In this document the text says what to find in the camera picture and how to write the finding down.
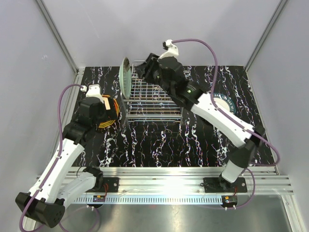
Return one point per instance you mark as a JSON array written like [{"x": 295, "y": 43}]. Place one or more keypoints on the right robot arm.
[{"x": 245, "y": 137}]

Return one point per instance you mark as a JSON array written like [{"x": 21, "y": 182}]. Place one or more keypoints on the left controller board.
[{"x": 99, "y": 198}]

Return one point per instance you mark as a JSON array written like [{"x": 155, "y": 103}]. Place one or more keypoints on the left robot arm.
[{"x": 47, "y": 200}]

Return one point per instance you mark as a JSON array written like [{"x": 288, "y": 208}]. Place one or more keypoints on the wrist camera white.
[
  {"x": 171, "y": 50},
  {"x": 92, "y": 91}
]

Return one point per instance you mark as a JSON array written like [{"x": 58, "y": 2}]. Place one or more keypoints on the right controller board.
[{"x": 233, "y": 200}]

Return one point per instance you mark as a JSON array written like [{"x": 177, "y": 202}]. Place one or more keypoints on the red-orange scalloped plate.
[{"x": 112, "y": 109}]

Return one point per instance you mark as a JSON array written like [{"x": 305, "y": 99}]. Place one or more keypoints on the metal wire dish rack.
[{"x": 149, "y": 103}]

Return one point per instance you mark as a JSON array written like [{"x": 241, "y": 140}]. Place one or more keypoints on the light green flower plate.
[{"x": 125, "y": 78}]

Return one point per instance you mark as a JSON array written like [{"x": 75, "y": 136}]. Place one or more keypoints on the left aluminium frame post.
[{"x": 53, "y": 28}]

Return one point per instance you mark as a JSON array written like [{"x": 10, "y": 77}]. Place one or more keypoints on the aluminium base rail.
[{"x": 193, "y": 185}]

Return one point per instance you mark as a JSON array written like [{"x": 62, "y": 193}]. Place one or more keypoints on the cream plate with dark patch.
[{"x": 110, "y": 114}]

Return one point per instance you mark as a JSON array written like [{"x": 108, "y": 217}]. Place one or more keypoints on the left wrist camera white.
[{"x": 92, "y": 91}]

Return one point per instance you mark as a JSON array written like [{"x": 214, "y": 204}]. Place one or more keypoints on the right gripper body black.
[{"x": 152, "y": 69}]

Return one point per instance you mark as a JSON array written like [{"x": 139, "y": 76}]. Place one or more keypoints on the white plate teal rim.
[{"x": 225, "y": 102}]

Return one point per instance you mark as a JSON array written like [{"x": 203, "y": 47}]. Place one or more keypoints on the controller board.
[
  {"x": 233, "y": 200},
  {"x": 99, "y": 198}
]

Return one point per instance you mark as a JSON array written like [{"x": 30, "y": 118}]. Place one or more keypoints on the right aluminium frame post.
[{"x": 267, "y": 31}]

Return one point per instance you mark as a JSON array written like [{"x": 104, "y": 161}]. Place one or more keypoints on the aluminium frame post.
[
  {"x": 267, "y": 31},
  {"x": 53, "y": 28}
]

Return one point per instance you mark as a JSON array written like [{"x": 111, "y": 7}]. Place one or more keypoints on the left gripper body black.
[{"x": 102, "y": 118}]

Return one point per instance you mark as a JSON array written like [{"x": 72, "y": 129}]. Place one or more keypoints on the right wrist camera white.
[{"x": 171, "y": 50}]

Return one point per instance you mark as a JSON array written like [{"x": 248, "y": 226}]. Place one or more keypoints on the yellow scalloped plate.
[{"x": 106, "y": 125}]

